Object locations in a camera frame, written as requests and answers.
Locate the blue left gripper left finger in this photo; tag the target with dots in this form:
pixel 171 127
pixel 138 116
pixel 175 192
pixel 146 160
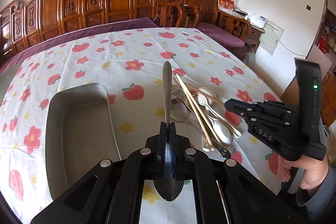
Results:
pixel 161 150

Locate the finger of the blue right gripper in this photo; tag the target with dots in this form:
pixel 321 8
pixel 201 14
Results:
pixel 243 109

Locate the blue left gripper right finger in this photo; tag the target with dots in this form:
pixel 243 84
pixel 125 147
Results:
pixel 173 150

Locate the white plastic spoon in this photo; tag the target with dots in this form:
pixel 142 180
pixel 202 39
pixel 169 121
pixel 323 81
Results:
pixel 220 129

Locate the metal spoon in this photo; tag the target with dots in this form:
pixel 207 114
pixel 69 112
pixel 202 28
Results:
pixel 167 186

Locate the metal fork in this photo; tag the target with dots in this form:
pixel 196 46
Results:
pixel 182 112

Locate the wooden chopstick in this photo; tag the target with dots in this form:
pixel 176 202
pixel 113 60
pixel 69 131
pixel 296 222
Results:
pixel 195 91
pixel 201 117

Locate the rectangular metal tray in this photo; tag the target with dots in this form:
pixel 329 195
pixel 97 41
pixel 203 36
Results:
pixel 79 134

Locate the white ceramic soup spoon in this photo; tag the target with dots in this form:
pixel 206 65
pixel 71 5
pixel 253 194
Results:
pixel 206 96

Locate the grey sleeve right forearm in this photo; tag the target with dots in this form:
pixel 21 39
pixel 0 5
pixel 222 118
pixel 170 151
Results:
pixel 317 190

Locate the grey fluffy bundle on floor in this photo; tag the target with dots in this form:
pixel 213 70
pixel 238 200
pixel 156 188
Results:
pixel 249 58

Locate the wooden side table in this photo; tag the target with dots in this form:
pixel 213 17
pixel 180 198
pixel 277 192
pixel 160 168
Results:
pixel 253 38

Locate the strawberry flower tablecloth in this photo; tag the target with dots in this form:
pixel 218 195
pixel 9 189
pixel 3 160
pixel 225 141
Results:
pixel 129 64

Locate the white router box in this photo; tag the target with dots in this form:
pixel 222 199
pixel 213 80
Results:
pixel 258 20

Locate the red desk calendar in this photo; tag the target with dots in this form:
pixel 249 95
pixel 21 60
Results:
pixel 226 5

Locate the carved wooden armchair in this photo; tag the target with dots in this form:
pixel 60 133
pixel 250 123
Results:
pixel 228 30

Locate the long carved wooden sofa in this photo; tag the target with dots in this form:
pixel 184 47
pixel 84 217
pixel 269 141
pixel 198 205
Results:
pixel 24 25

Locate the white wall distribution box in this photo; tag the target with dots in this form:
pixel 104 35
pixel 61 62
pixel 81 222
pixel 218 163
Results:
pixel 271 37

